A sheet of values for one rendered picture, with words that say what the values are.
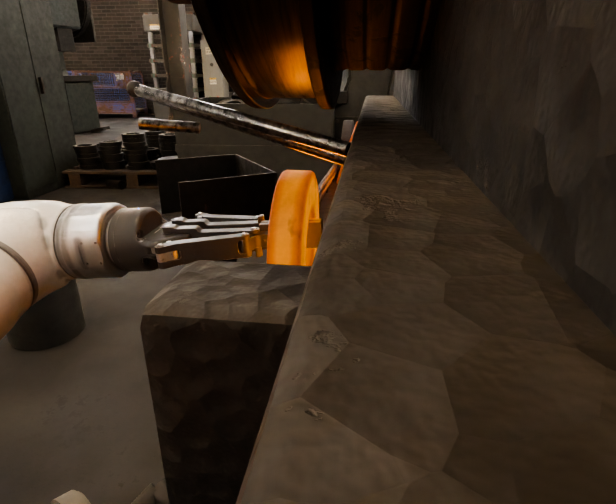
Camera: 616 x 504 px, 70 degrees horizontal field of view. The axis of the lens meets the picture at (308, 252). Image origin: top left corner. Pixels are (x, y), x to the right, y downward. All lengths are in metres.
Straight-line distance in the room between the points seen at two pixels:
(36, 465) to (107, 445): 0.16
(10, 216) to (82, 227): 0.08
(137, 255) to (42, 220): 0.12
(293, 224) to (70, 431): 1.14
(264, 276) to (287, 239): 0.16
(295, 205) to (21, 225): 0.31
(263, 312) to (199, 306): 0.03
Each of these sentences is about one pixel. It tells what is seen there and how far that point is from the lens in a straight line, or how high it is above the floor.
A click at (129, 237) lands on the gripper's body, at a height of 0.75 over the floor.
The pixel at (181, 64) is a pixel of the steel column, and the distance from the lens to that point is 7.53.
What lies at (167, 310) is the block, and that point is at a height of 0.80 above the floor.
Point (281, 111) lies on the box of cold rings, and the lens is 2.87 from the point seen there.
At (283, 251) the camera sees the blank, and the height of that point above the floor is 0.76.
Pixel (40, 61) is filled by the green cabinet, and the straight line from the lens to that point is 4.33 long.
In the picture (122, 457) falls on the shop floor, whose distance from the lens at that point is 1.33.
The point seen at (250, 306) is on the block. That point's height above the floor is 0.80.
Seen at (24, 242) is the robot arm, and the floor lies 0.74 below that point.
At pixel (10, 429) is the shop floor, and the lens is 1.55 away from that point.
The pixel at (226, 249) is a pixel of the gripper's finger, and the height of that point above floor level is 0.74.
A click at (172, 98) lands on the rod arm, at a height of 0.89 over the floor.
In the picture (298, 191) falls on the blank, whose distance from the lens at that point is 0.44.
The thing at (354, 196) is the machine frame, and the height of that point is 0.87.
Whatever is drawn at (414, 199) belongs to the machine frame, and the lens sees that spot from 0.16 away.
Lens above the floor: 0.91
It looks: 22 degrees down
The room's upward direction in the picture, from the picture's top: straight up
